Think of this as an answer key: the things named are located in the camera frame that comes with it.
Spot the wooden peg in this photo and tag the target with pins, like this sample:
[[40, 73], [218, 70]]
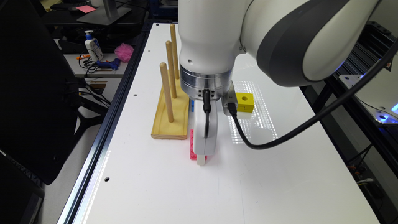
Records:
[[172, 85], [165, 84], [174, 51]]

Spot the black aluminium frame rack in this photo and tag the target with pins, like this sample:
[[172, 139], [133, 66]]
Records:
[[373, 43]]

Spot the rear wooden peg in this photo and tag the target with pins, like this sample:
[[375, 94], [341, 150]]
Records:
[[174, 51]]

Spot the silver monitor stand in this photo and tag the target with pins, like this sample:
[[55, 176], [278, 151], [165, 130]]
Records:
[[106, 13]]

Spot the front wooden peg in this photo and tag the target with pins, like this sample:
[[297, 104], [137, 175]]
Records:
[[165, 84]]

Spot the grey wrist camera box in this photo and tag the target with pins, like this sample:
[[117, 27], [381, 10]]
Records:
[[229, 101]]

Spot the pink sticky note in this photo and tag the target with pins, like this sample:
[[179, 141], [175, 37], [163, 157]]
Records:
[[86, 9]]

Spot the blue square block with hole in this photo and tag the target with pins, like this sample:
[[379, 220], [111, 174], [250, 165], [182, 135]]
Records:
[[192, 105]]

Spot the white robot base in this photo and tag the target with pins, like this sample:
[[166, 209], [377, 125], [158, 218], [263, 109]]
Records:
[[379, 96]]

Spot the white lotion pump bottle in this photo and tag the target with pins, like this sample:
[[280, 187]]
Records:
[[93, 46]]

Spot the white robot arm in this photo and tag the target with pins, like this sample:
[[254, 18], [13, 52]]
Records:
[[295, 43]]

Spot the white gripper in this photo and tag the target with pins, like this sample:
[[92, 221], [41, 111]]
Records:
[[203, 146]]

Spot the yellow cube with hole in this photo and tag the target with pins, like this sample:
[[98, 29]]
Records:
[[245, 102]]

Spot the middle wooden peg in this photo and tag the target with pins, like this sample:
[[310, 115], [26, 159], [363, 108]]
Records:
[[172, 85]]

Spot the pink bath pouf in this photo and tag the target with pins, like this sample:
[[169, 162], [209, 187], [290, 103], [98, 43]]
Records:
[[124, 52]]

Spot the pink interlocking cube block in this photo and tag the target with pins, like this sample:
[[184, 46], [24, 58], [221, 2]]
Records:
[[193, 156]]

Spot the blue glue gun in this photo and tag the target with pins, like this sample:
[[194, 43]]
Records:
[[114, 65]]

